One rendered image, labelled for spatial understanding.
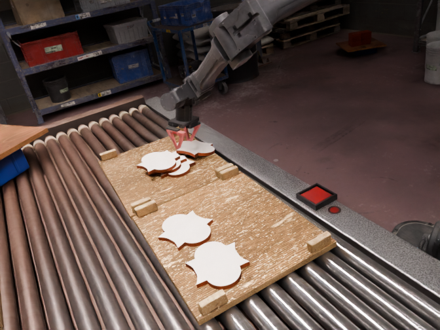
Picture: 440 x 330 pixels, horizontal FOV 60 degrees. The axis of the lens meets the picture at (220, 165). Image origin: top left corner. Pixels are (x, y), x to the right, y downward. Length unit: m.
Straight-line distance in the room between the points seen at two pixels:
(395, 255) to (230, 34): 0.59
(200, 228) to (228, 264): 0.15
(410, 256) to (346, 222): 0.16
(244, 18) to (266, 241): 0.49
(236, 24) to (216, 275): 0.52
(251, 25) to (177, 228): 0.50
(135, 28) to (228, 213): 4.52
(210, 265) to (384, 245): 0.39
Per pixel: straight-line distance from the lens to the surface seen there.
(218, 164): 1.23
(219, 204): 1.04
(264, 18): 0.83
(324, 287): 0.84
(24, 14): 5.11
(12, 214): 1.35
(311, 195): 1.05
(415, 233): 2.04
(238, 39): 0.85
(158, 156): 1.27
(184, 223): 0.98
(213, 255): 0.87
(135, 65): 5.41
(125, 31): 5.31
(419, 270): 0.89
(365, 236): 0.95
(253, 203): 1.02
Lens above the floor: 1.54
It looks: 30 degrees down
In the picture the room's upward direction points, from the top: 10 degrees counter-clockwise
